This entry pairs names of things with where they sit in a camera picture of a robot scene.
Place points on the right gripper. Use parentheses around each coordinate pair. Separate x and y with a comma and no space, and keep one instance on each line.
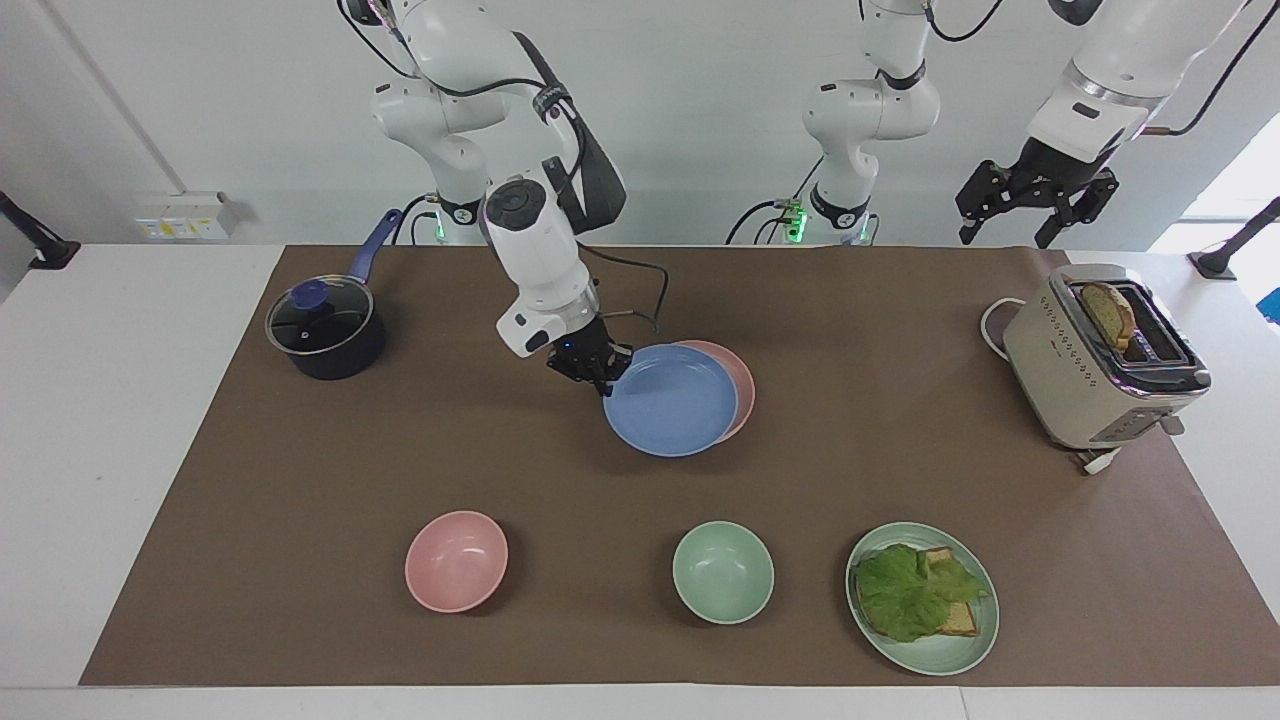
(578,355)

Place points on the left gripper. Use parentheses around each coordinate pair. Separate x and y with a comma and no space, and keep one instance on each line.
(1060,172)

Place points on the blue plate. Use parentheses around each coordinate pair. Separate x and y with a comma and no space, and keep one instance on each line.
(670,400)

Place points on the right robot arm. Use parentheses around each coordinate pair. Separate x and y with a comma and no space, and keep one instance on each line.
(530,250)

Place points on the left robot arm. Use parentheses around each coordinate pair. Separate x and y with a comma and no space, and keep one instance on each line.
(860,110)

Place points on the pink plate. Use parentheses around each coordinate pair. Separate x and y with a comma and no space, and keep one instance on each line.
(742,385)

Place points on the beige toaster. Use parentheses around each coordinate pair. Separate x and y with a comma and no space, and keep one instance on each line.
(1070,380)

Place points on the black stand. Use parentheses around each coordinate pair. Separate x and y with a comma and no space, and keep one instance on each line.
(1230,250)
(40,245)

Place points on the green bowl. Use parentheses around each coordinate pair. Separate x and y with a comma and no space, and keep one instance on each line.
(723,572)

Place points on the pink bowl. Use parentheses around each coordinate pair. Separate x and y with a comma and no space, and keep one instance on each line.
(456,562)

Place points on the dark blue saucepan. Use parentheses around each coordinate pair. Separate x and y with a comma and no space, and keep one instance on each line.
(340,355)

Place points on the glass saucepan lid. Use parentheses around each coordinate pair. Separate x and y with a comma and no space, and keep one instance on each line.
(320,315)

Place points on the green lettuce leaf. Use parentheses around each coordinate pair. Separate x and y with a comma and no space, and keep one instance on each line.
(900,595)

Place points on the toasted bread slice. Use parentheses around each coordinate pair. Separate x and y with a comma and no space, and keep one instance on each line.
(962,620)

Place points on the green plate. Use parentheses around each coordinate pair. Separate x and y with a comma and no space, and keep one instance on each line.
(940,655)

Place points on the white wall socket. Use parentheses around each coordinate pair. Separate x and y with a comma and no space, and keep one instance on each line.
(185,217)

